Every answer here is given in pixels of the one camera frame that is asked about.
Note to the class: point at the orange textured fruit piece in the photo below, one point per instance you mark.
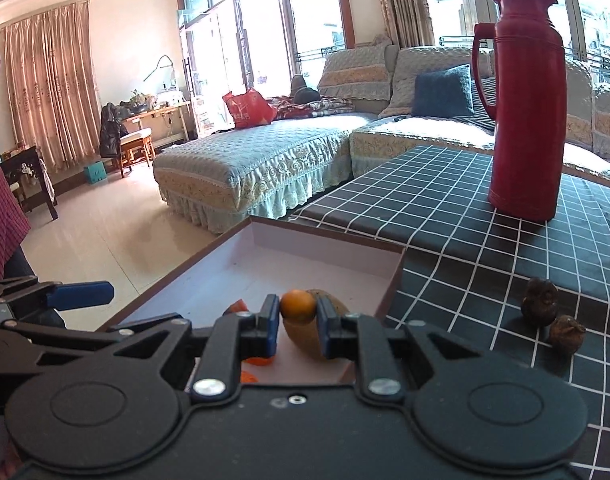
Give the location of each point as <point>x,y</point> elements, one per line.
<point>255,361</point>

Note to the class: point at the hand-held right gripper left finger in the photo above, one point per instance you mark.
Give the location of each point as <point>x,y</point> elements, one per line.
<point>273,328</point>

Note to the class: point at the dark checked tablecloth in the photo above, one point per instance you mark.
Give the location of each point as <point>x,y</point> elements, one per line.
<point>460,210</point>

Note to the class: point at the dark brown wrinkled fruit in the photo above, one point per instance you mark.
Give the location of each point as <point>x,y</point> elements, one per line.
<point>540,302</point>
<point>567,335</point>

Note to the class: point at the wooden stool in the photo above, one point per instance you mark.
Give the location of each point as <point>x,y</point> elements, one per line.
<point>135,145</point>

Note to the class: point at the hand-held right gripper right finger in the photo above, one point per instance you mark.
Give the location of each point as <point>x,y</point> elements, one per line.
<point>325,331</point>

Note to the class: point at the plaid blanket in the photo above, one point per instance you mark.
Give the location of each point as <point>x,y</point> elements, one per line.
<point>315,106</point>

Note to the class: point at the zigzag patterned pillow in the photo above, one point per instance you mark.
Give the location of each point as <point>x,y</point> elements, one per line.
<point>482,110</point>

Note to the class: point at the white cardboard box brown rim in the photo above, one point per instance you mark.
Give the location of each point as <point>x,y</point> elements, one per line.
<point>310,265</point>

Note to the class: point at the dark hat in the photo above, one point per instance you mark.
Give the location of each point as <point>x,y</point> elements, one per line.
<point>305,92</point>

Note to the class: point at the desk lamp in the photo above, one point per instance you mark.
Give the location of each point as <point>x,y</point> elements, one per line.
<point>160,67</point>

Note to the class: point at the potted plant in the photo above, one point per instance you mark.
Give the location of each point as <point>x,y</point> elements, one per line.
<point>140,97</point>

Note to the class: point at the person's red plaid shirt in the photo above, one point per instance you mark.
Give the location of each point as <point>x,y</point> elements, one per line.
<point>0,200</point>

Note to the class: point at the red plastic bag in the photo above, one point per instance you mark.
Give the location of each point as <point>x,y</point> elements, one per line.
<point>247,110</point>

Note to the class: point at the blue pillow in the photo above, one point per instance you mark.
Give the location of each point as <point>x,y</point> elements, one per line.
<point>442,92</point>

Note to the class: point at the red thermos flask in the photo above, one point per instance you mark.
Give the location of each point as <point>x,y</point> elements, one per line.
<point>527,110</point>

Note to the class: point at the dark wooden side table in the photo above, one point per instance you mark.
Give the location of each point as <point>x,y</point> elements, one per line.
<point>27,175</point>

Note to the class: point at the sofa with quilted cover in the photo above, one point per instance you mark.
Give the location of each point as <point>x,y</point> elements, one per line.
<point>245,170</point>

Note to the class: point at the large brown kiwi with sticker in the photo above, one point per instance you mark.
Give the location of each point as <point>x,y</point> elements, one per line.
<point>305,337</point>

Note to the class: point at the black jacket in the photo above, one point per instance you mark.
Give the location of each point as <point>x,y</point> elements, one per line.
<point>112,130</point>

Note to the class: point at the teal plastic box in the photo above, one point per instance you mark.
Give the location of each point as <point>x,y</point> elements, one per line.
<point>95,172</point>

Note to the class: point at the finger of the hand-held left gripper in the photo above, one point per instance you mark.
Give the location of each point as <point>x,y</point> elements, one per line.
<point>85,294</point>
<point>50,336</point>

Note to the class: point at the wooden desk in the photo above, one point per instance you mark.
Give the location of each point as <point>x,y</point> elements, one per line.
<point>155,115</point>

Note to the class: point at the beige embroidered curtain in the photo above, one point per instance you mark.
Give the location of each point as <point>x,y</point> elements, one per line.
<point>402,0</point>
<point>50,85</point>

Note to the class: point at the person's dark pants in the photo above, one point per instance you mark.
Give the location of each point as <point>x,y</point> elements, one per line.
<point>20,265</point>

